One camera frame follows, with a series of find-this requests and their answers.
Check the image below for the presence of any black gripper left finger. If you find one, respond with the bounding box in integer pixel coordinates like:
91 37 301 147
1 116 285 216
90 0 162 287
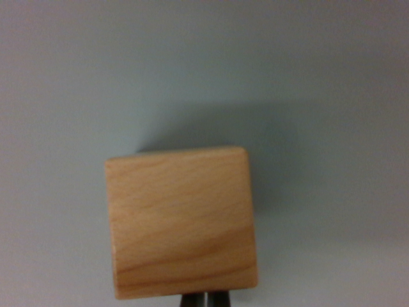
180 292 206 307

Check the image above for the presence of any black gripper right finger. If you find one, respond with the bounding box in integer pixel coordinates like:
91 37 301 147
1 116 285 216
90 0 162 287
207 289 232 307

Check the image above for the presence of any wooden cube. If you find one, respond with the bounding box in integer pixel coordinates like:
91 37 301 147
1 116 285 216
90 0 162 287
104 146 259 301

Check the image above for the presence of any grey plastic tray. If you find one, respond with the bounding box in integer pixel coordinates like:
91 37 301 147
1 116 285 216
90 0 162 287
0 0 409 307

